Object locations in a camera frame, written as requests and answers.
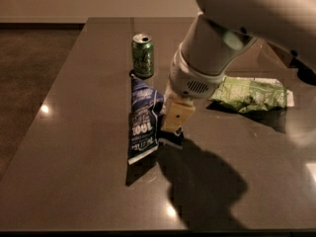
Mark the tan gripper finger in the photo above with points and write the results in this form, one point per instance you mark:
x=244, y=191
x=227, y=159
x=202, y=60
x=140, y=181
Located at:
x=178, y=112

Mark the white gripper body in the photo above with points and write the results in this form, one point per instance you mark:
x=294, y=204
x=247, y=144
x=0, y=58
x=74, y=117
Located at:
x=188, y=78

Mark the blue chip bag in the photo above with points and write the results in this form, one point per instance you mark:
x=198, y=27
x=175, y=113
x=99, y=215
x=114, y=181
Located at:
x=146, y=108

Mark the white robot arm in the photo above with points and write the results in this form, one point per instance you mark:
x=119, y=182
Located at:
x=223, y=30

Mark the green chip bag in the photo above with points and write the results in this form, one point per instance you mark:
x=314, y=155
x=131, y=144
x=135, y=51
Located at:
x=244, y=95

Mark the green soda can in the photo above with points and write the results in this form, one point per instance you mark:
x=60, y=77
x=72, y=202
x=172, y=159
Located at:
x=143, y=55

